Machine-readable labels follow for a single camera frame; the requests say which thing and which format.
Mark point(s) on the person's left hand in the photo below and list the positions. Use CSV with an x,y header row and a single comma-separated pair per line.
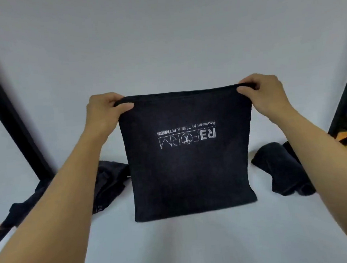
x,y
106,117

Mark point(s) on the person's right hand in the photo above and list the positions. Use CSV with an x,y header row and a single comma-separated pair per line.
x,y
269,98

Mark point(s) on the heap of dark navy towels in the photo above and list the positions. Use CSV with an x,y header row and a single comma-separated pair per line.
x,y
108,183

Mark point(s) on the plain dark navy towel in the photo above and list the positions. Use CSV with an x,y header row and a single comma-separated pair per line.
x,y
275,166

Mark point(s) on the person's left forearm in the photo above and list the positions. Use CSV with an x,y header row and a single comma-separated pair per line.
x,y
48,220

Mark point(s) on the person's right forearm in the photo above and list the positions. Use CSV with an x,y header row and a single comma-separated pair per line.
x,y
333,177

